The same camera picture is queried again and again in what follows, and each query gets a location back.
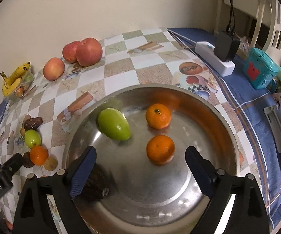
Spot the yellow banana bunch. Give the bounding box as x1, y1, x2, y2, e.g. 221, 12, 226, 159
0, 62, 31, 97

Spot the white cable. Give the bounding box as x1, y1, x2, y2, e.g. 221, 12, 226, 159
167, 29, 199, 50

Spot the white wooden chair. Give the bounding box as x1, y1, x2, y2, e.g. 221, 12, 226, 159
216, 0, 269, 53

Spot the black cable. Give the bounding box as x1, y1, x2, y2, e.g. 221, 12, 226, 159
231, 0, 237, 35
223, 0, 232, 34

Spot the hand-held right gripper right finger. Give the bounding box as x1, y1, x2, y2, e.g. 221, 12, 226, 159
185, 146, 270, 234

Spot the large green jujube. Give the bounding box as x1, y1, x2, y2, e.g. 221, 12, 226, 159
97, 107, 132, 141

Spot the black power adapter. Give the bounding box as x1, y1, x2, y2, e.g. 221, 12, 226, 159
214, 31, 241, 62

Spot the large red apple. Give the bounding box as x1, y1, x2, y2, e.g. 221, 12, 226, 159
76, 37, 103, 67

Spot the blue tablecloth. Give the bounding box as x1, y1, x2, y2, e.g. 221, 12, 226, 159
0, 27, 281, 230

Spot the dark dried date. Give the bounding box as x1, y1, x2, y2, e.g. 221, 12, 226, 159
22, 152, 34, 168
82, 166, 110, 201

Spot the brown dried date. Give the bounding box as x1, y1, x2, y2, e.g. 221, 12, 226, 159
24, 117, 43, 131

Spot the white power strip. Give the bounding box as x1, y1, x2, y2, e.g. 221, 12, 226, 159
194, 41, 236, 76

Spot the teal toy box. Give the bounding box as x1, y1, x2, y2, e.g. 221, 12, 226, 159
243, 47, 279, 89

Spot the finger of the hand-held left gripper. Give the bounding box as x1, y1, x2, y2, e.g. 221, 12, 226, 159
0, 152, 25, 176

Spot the clear plastic container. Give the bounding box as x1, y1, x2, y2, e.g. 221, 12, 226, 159
5, 68, 35, 100

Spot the white phone stand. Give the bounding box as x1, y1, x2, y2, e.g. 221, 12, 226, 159
263, 105, 281, 161

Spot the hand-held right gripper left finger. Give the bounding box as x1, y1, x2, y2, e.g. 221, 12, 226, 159
12, 146, 97, 234

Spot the pale peach-coloured apple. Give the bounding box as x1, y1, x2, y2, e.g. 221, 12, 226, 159
43, 58, 65, 81

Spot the round steel plate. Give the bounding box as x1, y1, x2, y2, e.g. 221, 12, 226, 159
62, 83, 241, 234

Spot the tan longan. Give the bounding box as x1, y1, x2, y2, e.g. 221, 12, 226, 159
44, 156, 58, 171

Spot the checkered printed tablecloth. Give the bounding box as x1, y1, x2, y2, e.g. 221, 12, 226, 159
0, 27, 260, 234

